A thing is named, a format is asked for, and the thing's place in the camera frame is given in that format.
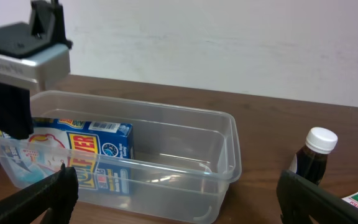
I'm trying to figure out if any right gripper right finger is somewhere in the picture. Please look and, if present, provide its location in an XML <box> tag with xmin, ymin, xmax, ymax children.
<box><xmin>276</xmin><ymin>170</ymin><xmax>358</xmax><ymax>224</ymax></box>

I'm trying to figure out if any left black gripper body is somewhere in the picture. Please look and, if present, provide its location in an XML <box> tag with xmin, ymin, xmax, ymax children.
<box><xmin>0</xmin><ymin>1</ymin><xmax>73</xmax><ymax>139</ymax></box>

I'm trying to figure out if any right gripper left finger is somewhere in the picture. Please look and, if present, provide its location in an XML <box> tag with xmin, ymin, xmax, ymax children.
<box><xmin>0</xmin><ymin>165</ymin><xmax>79</xmax><ymax>224</ymax></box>

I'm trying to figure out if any blue Cool Fever box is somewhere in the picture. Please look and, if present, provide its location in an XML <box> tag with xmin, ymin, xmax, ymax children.
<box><xmin>1</xmin><ymin>118</ymin><xmax>134</xmax><ymax>195</ymax></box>

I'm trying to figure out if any clear plastic container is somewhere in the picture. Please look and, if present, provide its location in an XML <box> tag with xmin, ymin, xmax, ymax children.
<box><xmin>0</xmin><ymin>91</ymin><xmax>242</xmax><ymax>223</ymax></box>

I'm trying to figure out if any dark bottle white cap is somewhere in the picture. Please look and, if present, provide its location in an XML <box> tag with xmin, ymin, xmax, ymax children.
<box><xmin>289</xmin><ymin>127</ymin><xmax>338</xmax><ymax>185</ymax></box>

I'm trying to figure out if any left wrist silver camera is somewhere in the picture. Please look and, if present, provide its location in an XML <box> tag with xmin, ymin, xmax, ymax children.
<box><xmin>0</xmin><ymin>44</ymin><xmax>70</xmax><ymax>91</ymax></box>

